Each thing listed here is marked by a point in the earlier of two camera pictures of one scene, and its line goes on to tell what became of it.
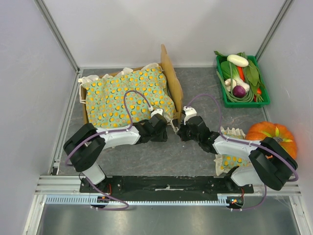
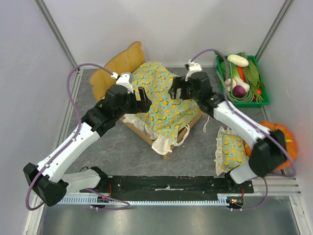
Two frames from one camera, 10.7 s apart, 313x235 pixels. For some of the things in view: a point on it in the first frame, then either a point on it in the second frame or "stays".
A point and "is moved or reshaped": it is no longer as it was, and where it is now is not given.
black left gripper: (163, 137) -> (143, 105)
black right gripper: (185, 128) -> (182, 89)
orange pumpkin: (258, 131) stays
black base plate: (166, 186) stays
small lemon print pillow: (225, 163) stays
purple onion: (239, 91) stays
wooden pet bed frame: (174, 92) -> (105, 77)
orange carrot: (241, 73) stays
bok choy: (229, 71) stays
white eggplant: (237, 60) stays
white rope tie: (175, 128) is moved or reshaped
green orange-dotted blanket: (103, 97) is moved or reshaped
